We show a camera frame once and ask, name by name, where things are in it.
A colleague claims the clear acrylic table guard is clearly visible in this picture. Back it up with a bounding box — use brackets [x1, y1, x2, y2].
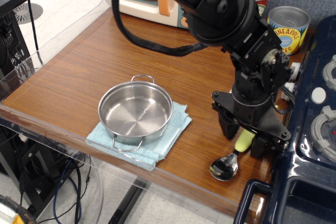
[1, 10, 242, 212]

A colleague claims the spoon with green handle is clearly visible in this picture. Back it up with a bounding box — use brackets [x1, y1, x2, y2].
[209, 105, 274, 181]

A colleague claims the light blue cloth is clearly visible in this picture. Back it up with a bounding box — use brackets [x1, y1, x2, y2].
[86, 102, 192, 171]

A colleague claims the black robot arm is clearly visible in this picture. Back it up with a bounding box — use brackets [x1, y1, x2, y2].
[175, 0, 292, 157]

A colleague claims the pineapple slices can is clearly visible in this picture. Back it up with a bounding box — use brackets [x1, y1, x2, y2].
[267, 6, 311, 55]

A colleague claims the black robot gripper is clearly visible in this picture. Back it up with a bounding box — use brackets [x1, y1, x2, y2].
[212, 88, 291, 158]

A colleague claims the blue floor cable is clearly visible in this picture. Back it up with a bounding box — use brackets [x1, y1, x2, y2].
[53, 159, 82, 224]

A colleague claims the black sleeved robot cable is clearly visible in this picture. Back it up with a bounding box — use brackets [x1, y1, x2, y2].
[111, 0, 208, 57]

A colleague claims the stainless steel pot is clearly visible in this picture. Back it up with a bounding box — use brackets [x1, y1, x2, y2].
[98, 74, 174, 153]

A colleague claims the dark blue toy stove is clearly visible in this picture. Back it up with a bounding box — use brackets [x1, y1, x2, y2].
[234, 16, 335, 223]

